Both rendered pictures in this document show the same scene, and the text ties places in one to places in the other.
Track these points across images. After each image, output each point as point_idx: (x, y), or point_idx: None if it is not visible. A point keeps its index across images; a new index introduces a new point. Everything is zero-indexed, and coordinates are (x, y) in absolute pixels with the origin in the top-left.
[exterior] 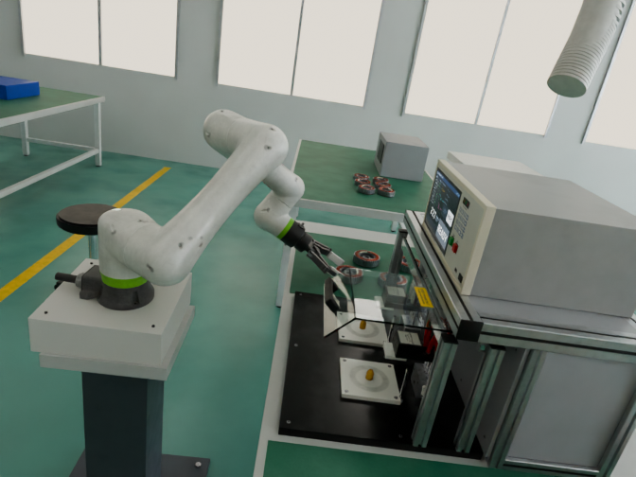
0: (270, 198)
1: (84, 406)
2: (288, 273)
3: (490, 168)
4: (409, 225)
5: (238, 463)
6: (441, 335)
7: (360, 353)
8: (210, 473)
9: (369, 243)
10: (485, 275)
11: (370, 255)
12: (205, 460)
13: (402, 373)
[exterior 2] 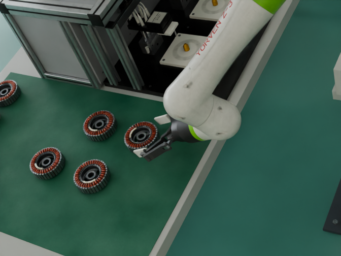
0: (217, 98)
1: None
2: (209, 152)
3: None
4: (115, 2)
5: (295, 224)
6: None
7: (205, 29)
8: (324, 218)
9: (46, 236)
10: None
11: (81, 179)
12: (327, 227)
13: (185, 14)
